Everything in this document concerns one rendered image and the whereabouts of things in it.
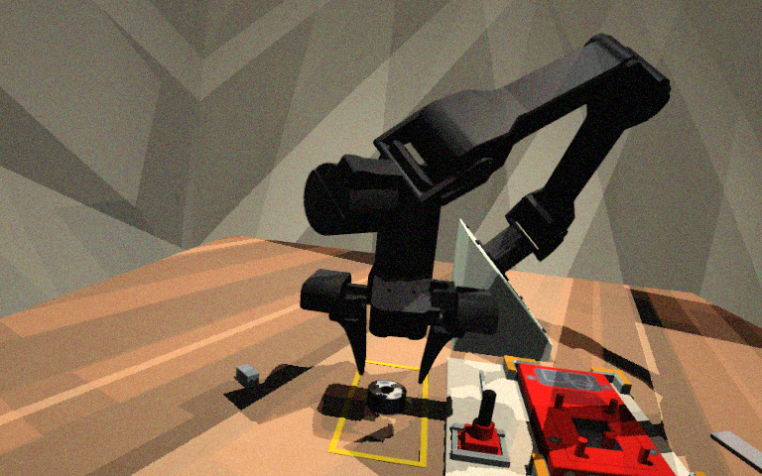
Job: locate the yellow rectangular outline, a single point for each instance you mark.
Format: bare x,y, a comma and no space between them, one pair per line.
423,442

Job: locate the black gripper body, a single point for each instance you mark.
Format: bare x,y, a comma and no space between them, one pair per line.
474,310

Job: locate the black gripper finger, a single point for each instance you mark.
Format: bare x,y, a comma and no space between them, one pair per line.
355,329
437,338

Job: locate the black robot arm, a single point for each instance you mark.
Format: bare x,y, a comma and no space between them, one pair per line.
463,138

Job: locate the black rubber tyre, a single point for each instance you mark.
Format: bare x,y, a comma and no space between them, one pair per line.
385,397

